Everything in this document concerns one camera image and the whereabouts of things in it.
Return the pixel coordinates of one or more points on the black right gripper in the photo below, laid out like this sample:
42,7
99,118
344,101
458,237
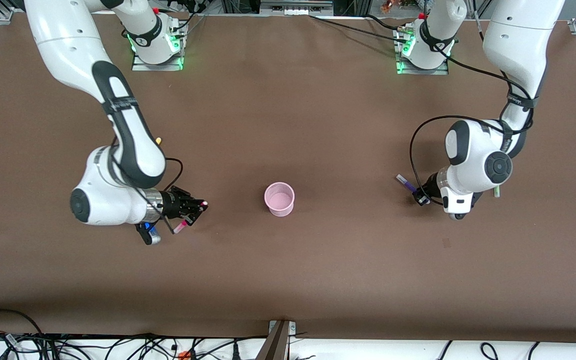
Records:
173,204

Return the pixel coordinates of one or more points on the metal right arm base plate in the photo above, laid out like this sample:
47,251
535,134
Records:
157,66

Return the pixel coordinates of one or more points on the purple marker pen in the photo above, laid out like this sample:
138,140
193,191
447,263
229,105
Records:
406,183

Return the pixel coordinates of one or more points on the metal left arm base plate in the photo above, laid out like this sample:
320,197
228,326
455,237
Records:
420,71

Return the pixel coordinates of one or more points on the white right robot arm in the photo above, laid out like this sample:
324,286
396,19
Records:
118,115

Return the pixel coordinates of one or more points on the green marker pen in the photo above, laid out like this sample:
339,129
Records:
496,191

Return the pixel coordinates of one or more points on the pink marker pen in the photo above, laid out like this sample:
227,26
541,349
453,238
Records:
179,228

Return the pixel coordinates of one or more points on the grey electronics box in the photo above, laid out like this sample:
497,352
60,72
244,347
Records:
295,6

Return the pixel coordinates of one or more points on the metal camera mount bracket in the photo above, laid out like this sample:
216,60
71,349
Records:
277,340

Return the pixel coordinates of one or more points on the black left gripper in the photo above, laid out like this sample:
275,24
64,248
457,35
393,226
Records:
430,190

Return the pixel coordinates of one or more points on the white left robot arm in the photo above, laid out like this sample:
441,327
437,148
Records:
478,150

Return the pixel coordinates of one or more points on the pink cup holder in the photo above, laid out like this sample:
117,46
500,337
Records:
279,199

